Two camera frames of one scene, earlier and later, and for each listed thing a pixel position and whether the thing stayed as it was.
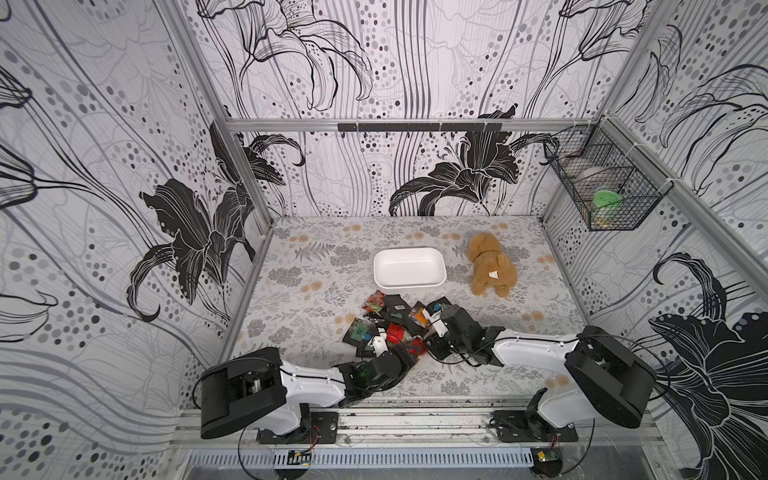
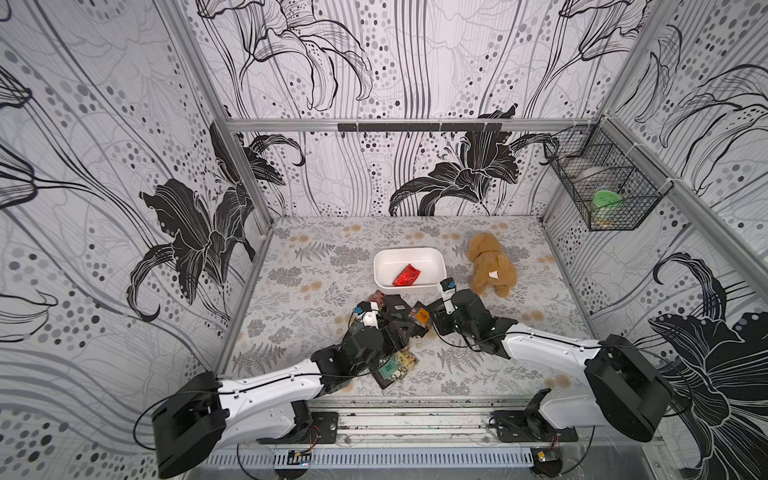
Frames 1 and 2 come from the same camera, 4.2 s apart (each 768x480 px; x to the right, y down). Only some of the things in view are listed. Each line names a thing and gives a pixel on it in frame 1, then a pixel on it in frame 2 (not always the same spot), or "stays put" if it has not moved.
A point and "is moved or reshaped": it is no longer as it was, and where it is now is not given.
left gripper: x=406 y=362 to x=396 y=336
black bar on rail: x=418 y=127 stays put
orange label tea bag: x=418 y=315 stays put
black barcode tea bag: x=396 y=309 stays put
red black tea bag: x=375 y=301 stays put
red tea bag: x=394 y=333 is moved or reshaped
